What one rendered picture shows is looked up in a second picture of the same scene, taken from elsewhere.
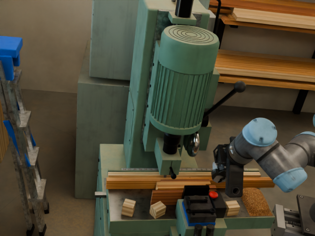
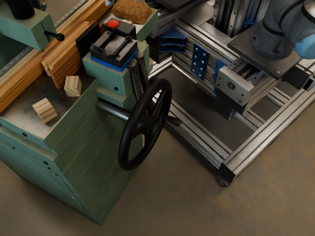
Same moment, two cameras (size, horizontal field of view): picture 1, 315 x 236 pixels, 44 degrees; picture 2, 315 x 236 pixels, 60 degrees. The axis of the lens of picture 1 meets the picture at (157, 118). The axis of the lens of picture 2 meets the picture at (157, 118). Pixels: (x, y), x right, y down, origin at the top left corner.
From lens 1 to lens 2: 64 cm
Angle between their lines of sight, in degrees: 41
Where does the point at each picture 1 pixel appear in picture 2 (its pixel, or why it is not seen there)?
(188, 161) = not seen: hidden behind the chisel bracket
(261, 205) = (142, 7)
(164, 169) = (41, 39)
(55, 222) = not seen: outside the picture
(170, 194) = (68, 61)
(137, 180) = (19, 78)
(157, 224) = (85, 98)
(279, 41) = not seen: outside the picture
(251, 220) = (146, 27)
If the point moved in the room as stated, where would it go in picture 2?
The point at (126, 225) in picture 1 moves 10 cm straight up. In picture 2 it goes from (60, 127) to (48, 105)
